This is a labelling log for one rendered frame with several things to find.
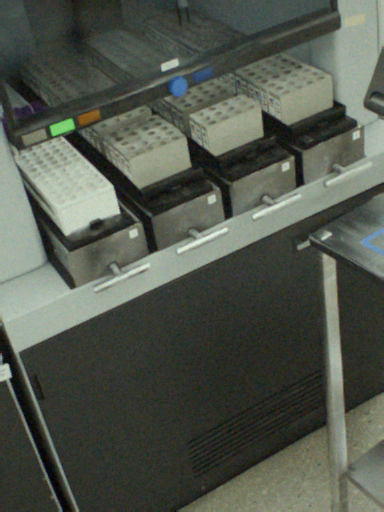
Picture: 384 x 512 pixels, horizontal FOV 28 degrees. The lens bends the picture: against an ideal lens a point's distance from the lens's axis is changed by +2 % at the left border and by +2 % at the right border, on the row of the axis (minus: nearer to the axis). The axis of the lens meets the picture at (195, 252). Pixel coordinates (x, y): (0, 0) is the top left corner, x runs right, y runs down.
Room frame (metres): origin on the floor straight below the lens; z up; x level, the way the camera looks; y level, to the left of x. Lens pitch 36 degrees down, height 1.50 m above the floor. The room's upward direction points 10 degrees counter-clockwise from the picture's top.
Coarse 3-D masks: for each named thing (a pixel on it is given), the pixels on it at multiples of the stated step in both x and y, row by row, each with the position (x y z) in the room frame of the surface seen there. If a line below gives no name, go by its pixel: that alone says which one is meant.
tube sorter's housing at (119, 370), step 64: (320, 64) 1.37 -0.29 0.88; (0, 128) 1.08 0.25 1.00; (0, 192) 1.06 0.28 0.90; (320, 192) 1.20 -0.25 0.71; (0, 256) 1.05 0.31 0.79; (192, 256) 1.09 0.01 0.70; (256, 256) 1.14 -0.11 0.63; (0, 320) 1.00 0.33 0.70; (64, 320) 0.99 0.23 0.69; (128, 320) 1.03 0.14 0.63; (192, 320) 1.08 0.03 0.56; (256, 320) 1.13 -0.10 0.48; (64, 384) 0.98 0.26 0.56; (128, 384) 1.02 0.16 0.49; (192, 384) 1.07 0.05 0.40; (256, 384) 1.12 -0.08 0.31; (320, 384) 1.19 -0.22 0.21; (64, 448) 0.96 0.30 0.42; (128, 448) 1.01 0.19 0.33; (192, 448) 1.06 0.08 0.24; (256, 448) 1.11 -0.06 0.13
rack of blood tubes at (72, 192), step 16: (48, 144) 1.28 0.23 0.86; (64, 144) 1.26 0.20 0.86; (16, 160) 1.23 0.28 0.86; (32, 160) 1.22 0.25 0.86; (48, 160) 1.22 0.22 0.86; (64, 160) 1.21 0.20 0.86; (80, 160) 1.19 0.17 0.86; (32, 176) 1.16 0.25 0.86; (48, 176) 1.16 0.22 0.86; (64, 176) 1.16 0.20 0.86; (80, 176) 1.15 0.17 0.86; (96, 176) 1.14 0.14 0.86; (32, 192) 1.18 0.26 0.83; (48, 192) 1.10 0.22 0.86; (64, 192) 1.10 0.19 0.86; (80, 192) 1.09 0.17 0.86; (96, 192) 1.08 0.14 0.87; (112, 192) 1.08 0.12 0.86; (48, 208) 1.11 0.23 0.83; (64, 208) 1.05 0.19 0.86; (80, 208) 1.06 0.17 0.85; (96, 208) 1.07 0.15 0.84; (112, 208) 1.08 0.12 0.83; (64, 224) 1.04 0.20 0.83; (80, 224) 1.05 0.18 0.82
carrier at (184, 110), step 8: (224, 88) 1.34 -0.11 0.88; (208, 96) 1.32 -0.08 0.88; (216, 96) 1.31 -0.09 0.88; (224, 96) 1.32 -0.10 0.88; (232, 96) 1.32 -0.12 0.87; (184, 104) 1.30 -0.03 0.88; (192, 104) 1.30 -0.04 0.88; (200, 104) 1.30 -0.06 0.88; (208, 104) 1.30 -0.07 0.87; (184, 112) 1.28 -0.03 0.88; (192, 112) 1.29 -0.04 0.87; (184, 120) 1.28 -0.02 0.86; (184, 128) 1.28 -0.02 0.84
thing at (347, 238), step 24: (360, 216) 0.94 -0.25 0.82; (312, 240) 0.91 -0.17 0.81; (336, 240) 0.89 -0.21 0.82; (360, 240) 0.88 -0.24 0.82; (360, 264) 0.83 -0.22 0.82; (336, 288) 0.91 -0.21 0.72; (336, 312) 0.91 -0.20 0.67; (336, 336) 0.91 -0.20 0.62; (336, 360) 0.91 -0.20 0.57; (336, 384) 0.90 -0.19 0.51; (336, 408) 0.90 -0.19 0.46; (336, 432) 0.90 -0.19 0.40; (336, 456) 0.90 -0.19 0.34; (336, 480) 0.90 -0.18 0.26; (360, 480) 0.88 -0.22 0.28; (336, 504) 0.91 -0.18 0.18
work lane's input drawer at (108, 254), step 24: (48, 216) 1.11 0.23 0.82; (120, 216) 1.07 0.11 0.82; (48, 240) 1.09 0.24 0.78; (72, 240) 1.02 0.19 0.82; (96, 240) 1.03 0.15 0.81; (120, 240) 1.04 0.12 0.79; (144, 240) 1.05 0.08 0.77; (72, 264) 1.00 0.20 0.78; (96, 264) 1.02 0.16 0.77; (120, 264) 1.03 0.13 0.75; (144, 264) 1.01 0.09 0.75; (96, 288) 0.97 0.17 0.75
